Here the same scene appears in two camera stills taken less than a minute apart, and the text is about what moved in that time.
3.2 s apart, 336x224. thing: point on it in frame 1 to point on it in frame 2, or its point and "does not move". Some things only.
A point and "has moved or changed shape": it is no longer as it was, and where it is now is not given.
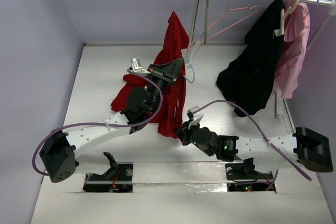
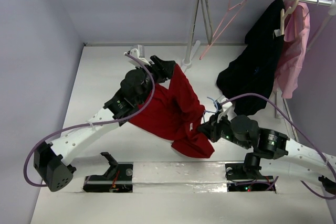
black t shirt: x=248 y=80 does not move
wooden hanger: x=284 y=16 does not move
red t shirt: x=165 y=84 has moved or changed shape
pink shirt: x=296 y=27 does not move
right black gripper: x=182 y=135 to x=212 y=129
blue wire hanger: x=194 y=74 to x=210 y=112
